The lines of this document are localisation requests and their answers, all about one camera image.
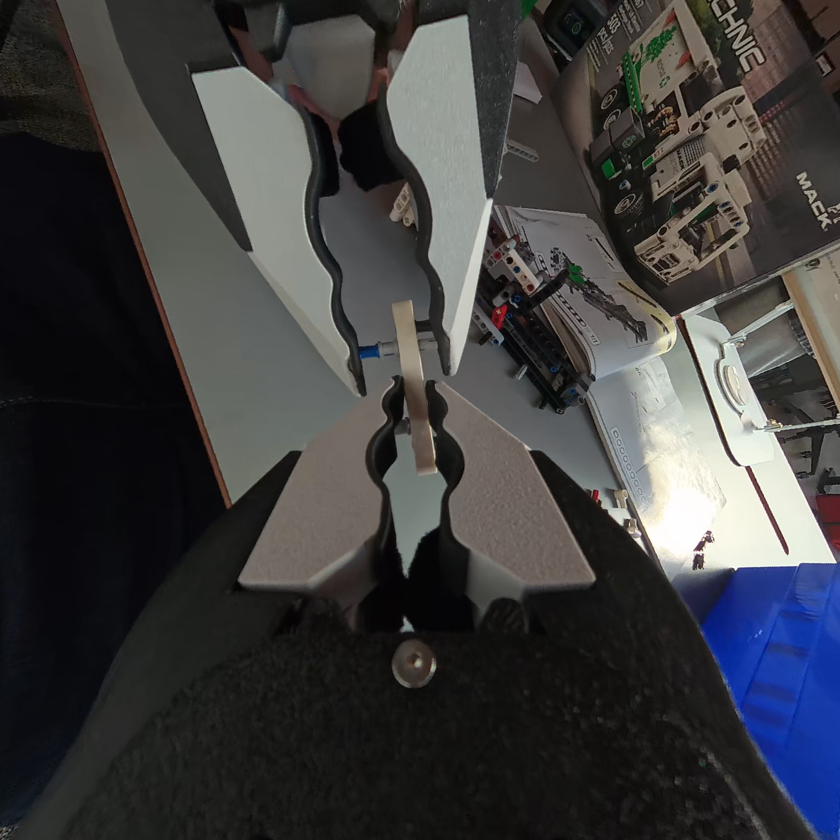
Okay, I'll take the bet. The thin white lego liftarm assembly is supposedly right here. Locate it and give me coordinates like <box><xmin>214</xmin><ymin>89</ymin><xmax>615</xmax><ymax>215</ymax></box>
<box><xmin>384</xmin><ymin>300</ymin><xmax>441</xmax><ymax>475</ymax></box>

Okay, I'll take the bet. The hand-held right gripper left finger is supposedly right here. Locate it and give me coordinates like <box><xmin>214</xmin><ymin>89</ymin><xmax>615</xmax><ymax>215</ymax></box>
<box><xmin>236</xmin><ymin>376</ymin><xmax>404</xmax><ymax>631</ymax></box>

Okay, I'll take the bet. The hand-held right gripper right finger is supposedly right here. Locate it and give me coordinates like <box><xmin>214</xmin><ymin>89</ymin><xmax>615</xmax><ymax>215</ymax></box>
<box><xmin>424</xmin><ymin>379</ymin><xmax>598</xmax><ymax>619</ymax></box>

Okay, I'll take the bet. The large blue plastic bin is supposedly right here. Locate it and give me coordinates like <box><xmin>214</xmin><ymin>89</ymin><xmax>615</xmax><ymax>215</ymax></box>
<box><xmin>676</xmin><ymin>561</ymin><xmax>840</xmax><ymax>840</ymax></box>

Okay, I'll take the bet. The white monitor stand base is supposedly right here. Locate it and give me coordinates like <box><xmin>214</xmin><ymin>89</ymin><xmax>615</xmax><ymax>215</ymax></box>
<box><xmin>681</xmin><ymin>276</ymin><xmax>840</xmax><ymax>468</ymax></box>

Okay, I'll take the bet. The partly built lego truck chassis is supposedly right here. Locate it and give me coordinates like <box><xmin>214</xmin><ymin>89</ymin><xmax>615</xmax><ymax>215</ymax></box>
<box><xmin>471</xmin><ymin>222</ymin><xmax>597</xmax><ymax>416</ymax></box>

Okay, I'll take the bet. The lego set box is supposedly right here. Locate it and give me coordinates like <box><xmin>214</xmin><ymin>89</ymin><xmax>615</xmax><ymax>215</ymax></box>
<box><xmin>556</xmin><ymin>0</ymin><xmax>840</xmax><ymax>317</ymax></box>

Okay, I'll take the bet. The pile of small lego parts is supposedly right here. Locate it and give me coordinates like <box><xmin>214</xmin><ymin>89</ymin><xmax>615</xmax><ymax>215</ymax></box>
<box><xmin>587</xmin><ymin>486</ymin><xmax>718</xmax><ymax>573</ymax></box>

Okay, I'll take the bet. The lego instruction booklet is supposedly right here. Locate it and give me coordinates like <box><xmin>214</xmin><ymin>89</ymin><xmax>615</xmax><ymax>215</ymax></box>
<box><xmin>489</xmin><ymin>202</ymin><xmax>731</xmax><ymax>559</ymax></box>

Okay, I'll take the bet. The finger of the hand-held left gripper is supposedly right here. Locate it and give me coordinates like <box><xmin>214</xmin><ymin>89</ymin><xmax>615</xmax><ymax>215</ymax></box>
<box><xmin>189</xmin><ymin>64</ymin><xmax>368</xmax><ymax>399</ymax></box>
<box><xmin>376</xmin><ymin>13</ymin><xmax>494</xmax><ymax>376</ymax></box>

